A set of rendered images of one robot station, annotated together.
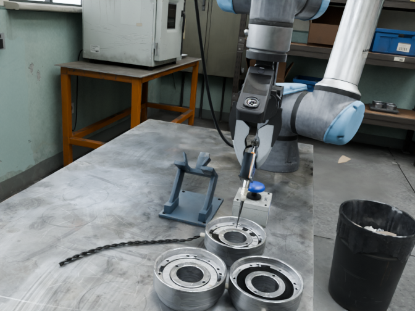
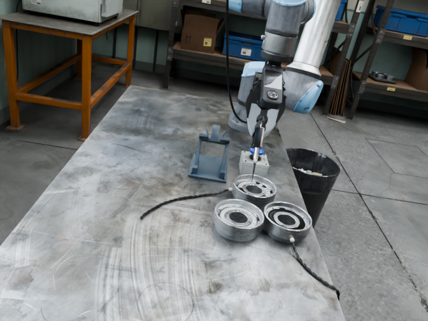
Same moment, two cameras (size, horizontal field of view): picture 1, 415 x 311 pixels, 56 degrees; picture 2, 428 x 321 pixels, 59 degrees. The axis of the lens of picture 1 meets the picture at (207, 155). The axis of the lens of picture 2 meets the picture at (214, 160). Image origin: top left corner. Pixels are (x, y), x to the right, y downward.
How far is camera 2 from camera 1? 0.31 m
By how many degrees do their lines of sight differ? 16
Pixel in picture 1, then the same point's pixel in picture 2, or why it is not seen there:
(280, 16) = (292, 30)
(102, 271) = (172, 220)
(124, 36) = not seen: outside the picture
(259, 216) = (261, 172)
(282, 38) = (292, 45)
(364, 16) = (327, 14)
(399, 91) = not seen: hidden behind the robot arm
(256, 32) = (273, 40)
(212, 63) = (145, 15)
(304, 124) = not seen: hidden behind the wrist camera
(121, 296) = (195, 235)
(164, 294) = (228, 232)
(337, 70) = (306, 56)
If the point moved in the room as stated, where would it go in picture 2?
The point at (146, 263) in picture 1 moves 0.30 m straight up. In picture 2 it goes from (199, 212) to (223, 81)
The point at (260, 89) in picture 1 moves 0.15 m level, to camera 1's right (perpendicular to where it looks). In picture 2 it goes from (276, 83) to (335, 90)
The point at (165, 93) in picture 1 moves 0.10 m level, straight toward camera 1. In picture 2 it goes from (97, 43) to (97, 45)
